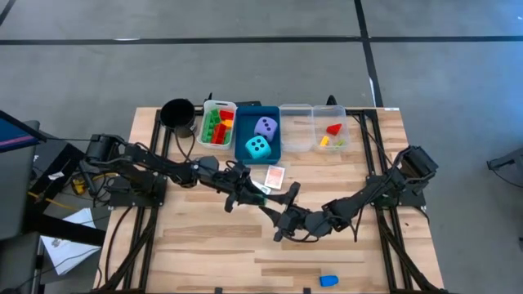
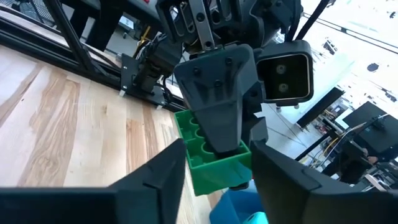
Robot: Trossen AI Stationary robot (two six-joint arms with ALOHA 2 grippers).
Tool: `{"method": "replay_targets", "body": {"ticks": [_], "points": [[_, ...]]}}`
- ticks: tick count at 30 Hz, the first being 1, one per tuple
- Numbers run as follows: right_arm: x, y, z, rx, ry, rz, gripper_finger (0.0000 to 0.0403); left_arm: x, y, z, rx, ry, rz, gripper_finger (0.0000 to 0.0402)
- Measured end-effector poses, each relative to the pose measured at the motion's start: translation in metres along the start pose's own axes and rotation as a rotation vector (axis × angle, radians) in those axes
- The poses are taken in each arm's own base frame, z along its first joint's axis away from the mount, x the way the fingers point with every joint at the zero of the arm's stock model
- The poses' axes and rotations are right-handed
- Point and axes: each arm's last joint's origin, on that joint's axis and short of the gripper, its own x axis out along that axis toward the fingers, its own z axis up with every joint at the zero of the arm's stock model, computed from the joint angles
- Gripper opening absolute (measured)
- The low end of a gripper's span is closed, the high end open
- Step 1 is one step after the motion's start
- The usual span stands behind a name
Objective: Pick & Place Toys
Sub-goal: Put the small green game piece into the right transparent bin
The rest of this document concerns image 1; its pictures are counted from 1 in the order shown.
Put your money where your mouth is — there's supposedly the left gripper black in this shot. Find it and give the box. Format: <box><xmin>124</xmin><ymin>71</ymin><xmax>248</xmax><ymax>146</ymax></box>
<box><xmin>220</xmin><ymin>162</ymin><xmax>270</xmax><ymax>213</ymax></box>

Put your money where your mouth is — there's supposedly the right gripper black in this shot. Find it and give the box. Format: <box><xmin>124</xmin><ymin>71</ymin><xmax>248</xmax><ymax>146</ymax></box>
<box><xmin>259</xmin><ymin>181</ymin><xmax>316</xmax><ymax>243</ymax></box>

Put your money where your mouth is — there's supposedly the teal foam die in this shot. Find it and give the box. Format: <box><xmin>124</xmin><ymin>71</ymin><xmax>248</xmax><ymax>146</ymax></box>
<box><xmin>244</xmin><ymin>135</ymin><xmax>272</xmax><ymax>160</ymax></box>

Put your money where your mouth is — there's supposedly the purple foam die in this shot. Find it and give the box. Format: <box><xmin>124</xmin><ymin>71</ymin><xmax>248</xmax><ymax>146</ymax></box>
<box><xmin>253</xmin><ymin>116</ymin><xmax>279</xmax><ymax>143</ymax></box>

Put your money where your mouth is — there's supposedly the long red toy brick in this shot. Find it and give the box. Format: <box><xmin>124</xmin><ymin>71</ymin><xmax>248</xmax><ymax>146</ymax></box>
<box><xmin>211</xmin><ymin>122</ymin><xmax>228</xmax><ymax>145</ymax></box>

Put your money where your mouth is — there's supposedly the long green toy brick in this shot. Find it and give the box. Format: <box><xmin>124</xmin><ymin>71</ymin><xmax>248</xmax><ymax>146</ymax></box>
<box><xmin>201</xmin><ymin>109</ymin><xmax>222</xmax><ymax>145</ymax></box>

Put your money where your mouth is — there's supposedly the white playing card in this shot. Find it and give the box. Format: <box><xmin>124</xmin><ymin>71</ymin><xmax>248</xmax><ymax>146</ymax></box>
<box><xmin>249</xmin><ymin>178</ymin><xmax>273</xmax><ymax>196</ymax></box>

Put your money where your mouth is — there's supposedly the red playing card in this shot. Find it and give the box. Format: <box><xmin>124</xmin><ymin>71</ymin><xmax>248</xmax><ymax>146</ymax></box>
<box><xmin>263</xmin><ymin>165</ymin><xmax>286</xmax><ymax>191</ymax></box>

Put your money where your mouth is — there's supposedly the white plastic bin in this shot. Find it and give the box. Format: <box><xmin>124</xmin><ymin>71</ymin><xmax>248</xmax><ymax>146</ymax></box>
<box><xmin>196</xmin><ymin>100</ymin><xmax>238</xmax><ymax>151</ymax></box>

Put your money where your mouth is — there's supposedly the blue plastic tray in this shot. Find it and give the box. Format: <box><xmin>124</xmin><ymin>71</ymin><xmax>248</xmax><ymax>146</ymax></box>
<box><xmin>234</xmin><ymin>105</ymin><xmax>283</xmax><ymax>166</ymax></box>

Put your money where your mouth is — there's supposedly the clear plastic container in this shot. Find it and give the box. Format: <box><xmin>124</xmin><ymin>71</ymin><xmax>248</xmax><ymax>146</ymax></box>
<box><xmin>311</xmin><ymin>105</ymin><xmax>351</xmax><ymax>154</ymax></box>
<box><xmin>279</xmin><ymin>103</ymin><xmax>316</xmax><ymax>154</ymax></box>

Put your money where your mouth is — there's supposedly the black cup with eyes print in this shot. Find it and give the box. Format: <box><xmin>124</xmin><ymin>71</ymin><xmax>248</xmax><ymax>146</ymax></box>
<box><xmin>159</xmin><ymin>98</ymin><xmax>199</xmax><ymax>139</ymax></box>

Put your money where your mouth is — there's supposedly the black equipment stand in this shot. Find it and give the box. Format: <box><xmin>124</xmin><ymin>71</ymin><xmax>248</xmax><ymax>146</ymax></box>
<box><xmin>24</xmin><ymin>140</ymin><xmax>107</xmax><ymax>248</ymax></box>

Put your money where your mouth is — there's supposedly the white paper sheet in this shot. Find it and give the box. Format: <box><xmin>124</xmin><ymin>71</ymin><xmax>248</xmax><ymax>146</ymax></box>
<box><xmin>40</xmin><ymin>207</ymin><xmax>103</xmax><ymax>277</ymax></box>

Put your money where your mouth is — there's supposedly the grey computer case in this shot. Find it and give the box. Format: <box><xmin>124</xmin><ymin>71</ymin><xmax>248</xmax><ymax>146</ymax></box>
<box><xmin>0</xmin><ymin>120</ymin><xmax>42</xmax><ymax>242</ymax></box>

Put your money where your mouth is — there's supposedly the blue computer monitor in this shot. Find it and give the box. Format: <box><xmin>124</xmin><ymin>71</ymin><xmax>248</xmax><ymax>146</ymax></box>
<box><xmin>0</xmin><ymin>109</ymin><xmax>47</xmax><ymax>154</ymax></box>

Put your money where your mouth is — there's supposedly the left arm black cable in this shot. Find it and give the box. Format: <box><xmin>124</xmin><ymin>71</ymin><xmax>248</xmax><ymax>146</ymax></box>
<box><xmin>173</xmin><ymin>127</ymin><xmax>198</xmax><ymax>163</ymax></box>

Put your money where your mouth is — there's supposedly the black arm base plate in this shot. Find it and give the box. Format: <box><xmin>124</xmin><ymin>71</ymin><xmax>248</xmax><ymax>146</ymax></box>
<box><xmin>366</xmin><ymin>174</ymin><xmax>427</xmax><ymax>207</ymax></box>
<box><xmin>109</xmin><ymin>179</ymin><xmax>168</xmax><ymax>207</ymax></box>

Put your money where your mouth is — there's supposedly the thick black power cable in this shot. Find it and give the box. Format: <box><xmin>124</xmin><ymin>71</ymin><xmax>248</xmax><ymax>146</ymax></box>
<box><xmin>104</xmin><ymin>206</ymin><xmax>134</xmax><ymax>285</ymax></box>

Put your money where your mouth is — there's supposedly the yellow cable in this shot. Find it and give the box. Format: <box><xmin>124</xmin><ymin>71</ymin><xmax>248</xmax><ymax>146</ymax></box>
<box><xmin>27</xmin><ymin>175</ymin><xmax>107</xmax><ymax>212</ymax></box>

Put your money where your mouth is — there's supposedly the thin black floor cable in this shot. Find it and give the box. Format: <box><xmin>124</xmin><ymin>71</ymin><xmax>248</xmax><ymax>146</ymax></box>
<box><xmin>44</xmin><ymin>136</ymin><xmax>92</xmax><ymax>143</ymax></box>

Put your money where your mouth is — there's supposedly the black stand with cable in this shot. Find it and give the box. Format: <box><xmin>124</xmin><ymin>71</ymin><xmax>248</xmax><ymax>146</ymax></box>
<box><xmin>485</xmin><ymin>145</ymin><xmax>523</xmax><ymax>184</ymax></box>

